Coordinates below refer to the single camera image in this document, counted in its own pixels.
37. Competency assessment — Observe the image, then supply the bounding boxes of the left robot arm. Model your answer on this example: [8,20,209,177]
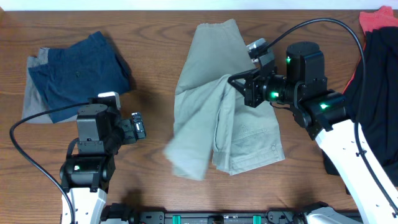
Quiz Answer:
[60,104,146,224]

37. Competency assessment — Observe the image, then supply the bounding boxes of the black garment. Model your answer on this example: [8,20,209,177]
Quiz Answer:
[322,26,398,195]

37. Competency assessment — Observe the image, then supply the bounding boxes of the folded navy blue shorts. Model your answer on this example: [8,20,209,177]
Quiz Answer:
[29,32,132,124]

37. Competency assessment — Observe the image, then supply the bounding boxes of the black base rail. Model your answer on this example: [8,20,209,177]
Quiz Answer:
[101,201,361,224]

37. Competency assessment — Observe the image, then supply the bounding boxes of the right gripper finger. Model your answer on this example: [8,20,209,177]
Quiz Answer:
[229,81,246,96]
[228,68,259,84]

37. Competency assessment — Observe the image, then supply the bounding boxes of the khaki shorts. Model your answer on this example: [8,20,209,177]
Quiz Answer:
[164,19,285,180]

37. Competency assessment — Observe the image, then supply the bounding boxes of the red garment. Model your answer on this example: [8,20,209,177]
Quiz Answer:
[341,5,398,94]

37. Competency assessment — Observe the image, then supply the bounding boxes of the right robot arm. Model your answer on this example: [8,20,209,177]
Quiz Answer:
[228,39,397,223]

